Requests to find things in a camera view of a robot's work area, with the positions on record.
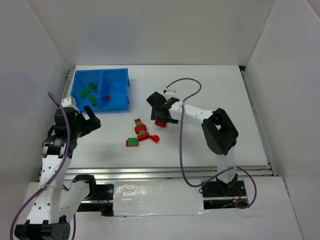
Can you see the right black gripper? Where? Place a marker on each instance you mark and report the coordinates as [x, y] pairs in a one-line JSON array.
[[158, 110]]

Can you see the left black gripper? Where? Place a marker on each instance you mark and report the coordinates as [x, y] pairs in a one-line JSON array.
[[88, 122]]

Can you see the red 2x4 lego brick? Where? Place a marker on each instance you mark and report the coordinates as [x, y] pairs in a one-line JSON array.
[[161, 124]]

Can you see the dark green 2x2 lego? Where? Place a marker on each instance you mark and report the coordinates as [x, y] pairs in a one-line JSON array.
[[93, 86]]

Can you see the green 2x2 lego brick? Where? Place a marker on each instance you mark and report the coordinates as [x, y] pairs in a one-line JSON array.
[[94, 103]]

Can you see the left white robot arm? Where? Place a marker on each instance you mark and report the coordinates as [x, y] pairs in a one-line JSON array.
[[52, 210]]

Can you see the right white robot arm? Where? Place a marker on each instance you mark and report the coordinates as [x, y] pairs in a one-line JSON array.
[[219, 132]]

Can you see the red half-round lego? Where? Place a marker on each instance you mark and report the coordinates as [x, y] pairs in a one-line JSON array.
[[155, 138]]

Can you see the red green stacked lego tower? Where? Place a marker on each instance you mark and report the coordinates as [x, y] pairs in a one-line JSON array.
[[139, 126]]

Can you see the red lego brick under tower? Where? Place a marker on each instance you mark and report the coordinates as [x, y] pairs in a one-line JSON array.
[[143, 136]]

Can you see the blue two-compartment bin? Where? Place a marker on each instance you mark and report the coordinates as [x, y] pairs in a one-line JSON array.
[[111, 82]]

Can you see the green on red lego stack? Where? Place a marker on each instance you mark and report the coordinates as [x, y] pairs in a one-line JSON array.
[[132, 142]]

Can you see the white foil-covered panel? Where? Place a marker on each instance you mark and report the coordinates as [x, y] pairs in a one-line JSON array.
[[156, 198]]

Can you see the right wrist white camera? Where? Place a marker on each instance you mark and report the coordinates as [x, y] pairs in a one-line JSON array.
[[168, 93]]

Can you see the wrist white camera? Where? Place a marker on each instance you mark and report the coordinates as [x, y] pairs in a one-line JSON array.
[[168, 93], [69, 102]]

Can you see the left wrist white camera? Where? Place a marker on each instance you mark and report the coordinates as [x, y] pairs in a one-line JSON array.
[[69, 102]]

